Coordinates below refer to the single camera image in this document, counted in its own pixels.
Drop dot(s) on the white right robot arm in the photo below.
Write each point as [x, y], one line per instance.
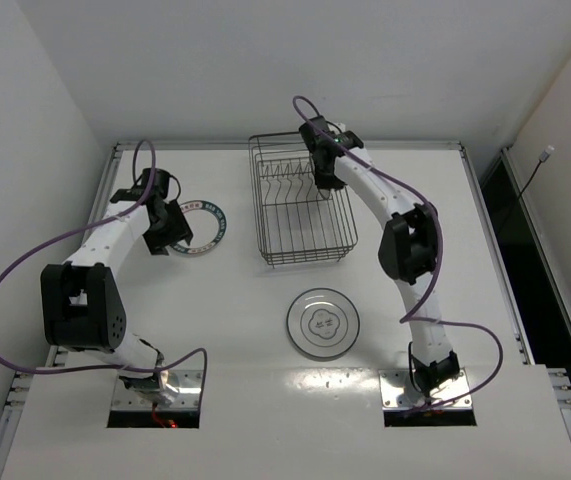
[410, 249]

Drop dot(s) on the small white green-rimmed plate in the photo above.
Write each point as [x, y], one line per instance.
[322, 324]

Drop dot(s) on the black cable white plug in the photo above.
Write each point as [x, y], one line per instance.
[542, 159]

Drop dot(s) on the white plate blue text rim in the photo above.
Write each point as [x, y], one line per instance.
[208, 223]

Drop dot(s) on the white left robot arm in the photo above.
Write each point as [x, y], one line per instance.
[82, 307]

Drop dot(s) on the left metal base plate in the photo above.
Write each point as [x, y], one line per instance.
[179, 392]

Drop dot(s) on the grey wire dish rack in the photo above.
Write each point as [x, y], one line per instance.
[293, 225]

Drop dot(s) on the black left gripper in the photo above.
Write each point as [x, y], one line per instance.
[169, 234]

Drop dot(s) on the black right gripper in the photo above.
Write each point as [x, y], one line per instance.
[328, 176]

